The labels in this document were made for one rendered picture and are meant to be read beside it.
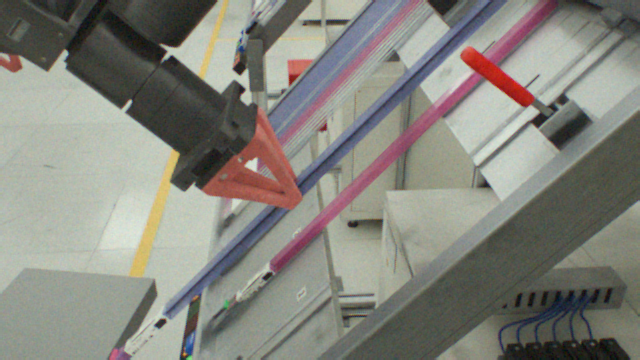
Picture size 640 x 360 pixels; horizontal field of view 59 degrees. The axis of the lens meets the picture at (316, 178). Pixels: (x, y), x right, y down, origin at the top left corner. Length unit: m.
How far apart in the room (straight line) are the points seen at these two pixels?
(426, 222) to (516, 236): 0.69
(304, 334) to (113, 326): 0.46
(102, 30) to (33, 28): 0.04
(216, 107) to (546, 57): 0.29
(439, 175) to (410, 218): 1.00
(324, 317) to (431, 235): 0.56
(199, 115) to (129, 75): 0.06
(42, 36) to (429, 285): 0.31
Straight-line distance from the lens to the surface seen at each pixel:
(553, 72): 0.52
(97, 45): 0.42
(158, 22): 0.41
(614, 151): 0.42
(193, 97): 0.43
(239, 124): 0.41
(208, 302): 0.75
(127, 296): 0.99
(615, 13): 0.50
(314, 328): 0.54
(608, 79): 0.47
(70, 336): 0.95
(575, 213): 0.43
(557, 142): 0.44
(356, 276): 1.95
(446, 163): 2.09
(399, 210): 1.14
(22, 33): 0.41
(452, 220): 1.12
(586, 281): 0.96
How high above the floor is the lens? 1.21
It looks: 29 degrees down
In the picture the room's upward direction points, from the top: straight up
